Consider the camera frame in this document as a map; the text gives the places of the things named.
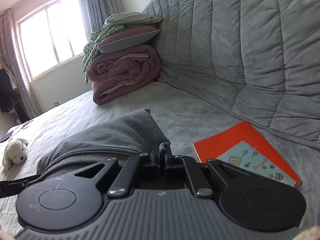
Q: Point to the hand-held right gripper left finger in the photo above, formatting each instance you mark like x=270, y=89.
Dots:
x=158, y=163

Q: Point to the grey patterned curtain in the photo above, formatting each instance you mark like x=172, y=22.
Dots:
x=22, y=95
x=100, y=2

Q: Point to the red book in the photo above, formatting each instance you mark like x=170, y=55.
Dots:
x=225, y=137

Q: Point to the cream pillow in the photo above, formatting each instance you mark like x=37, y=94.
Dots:
x=130, y=18

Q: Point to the grey pillow with pink edge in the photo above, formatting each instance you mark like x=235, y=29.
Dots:
x=125, y=38

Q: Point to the light hanging garment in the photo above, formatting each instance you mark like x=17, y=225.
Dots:
x=12, y=78

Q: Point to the pink rolled quilt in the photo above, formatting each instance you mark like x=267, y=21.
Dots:
x=125, y=72

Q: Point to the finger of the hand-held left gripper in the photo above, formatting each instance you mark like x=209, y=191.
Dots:
x=15, y=186

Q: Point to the dark tablet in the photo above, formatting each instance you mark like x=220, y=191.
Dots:
x=5, y=138

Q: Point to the grey t-shirt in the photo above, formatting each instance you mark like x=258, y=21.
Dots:
x=112, y=135

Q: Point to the white plush dog toy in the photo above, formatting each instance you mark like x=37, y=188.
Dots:
x=15, y=152

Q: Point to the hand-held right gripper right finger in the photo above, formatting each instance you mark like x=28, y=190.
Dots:
x=165, y=164

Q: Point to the window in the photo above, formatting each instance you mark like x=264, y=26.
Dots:
x=50, y=37

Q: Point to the dark hanging jacket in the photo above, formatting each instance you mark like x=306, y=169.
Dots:
x=5, y=92

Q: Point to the green patterned blanket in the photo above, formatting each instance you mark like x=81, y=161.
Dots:
x=92, y=45

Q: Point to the bed with grey sheet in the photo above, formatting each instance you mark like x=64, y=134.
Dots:
x=200, y=120

